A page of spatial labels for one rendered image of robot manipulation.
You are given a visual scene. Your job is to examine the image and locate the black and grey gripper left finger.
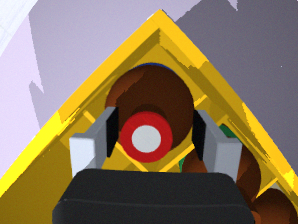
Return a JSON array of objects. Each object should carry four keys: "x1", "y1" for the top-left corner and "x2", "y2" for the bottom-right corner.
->
[{"x1": 69, "y1": 107, "x2": 119, "y2": 178}]

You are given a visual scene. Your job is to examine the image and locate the yellow crate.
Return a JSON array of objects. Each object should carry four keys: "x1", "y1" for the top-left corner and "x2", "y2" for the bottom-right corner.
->
[{"x1": 0, "y1": 9, "x2": 298, "y2": 224}]

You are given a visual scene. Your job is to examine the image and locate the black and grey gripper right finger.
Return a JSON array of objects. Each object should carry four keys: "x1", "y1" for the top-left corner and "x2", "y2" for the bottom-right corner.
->
[{"x1": 191, "y1": 110, "x2": 242, "y2": 183}]

